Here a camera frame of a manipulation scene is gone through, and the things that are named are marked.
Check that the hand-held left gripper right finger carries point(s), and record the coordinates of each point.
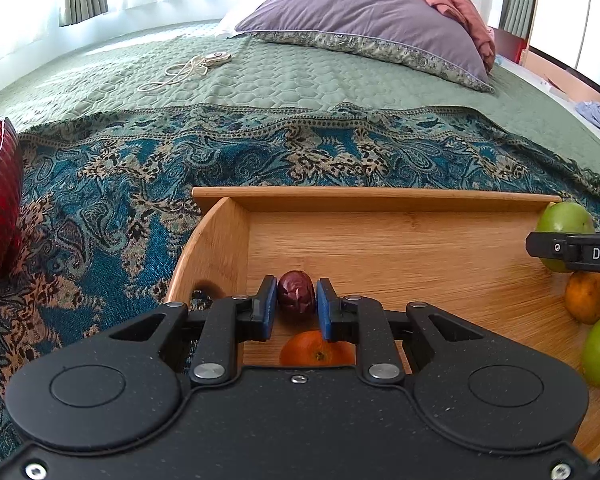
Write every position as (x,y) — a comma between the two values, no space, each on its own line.
(325,311)

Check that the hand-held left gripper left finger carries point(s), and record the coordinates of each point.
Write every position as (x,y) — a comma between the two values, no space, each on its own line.
(267,308)

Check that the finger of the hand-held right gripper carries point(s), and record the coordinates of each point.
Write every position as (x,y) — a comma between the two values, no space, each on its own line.
(550,250)

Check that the small green apple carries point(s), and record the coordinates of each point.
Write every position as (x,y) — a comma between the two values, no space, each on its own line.
(562,222)

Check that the red date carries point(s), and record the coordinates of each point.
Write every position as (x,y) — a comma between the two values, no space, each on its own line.
(296,297)

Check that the mandarin with stem mark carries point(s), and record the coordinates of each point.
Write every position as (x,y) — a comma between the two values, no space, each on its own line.
(317,352)

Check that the brownish orange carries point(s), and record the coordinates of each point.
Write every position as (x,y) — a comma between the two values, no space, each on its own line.
(590,297)

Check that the blue paisley blanket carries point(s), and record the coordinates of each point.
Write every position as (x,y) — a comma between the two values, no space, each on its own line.
(105,185)

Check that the red wooden furniture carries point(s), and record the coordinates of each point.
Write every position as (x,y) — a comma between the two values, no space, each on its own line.
(510,42)

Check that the green quilted bedspread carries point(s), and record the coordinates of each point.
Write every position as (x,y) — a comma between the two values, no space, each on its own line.
(280,80)

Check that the pink cloth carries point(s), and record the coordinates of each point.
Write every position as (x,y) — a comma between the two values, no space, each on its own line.
(455,5)

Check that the purple pillow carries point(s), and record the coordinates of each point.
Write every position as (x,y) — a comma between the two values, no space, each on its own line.
(360,15)

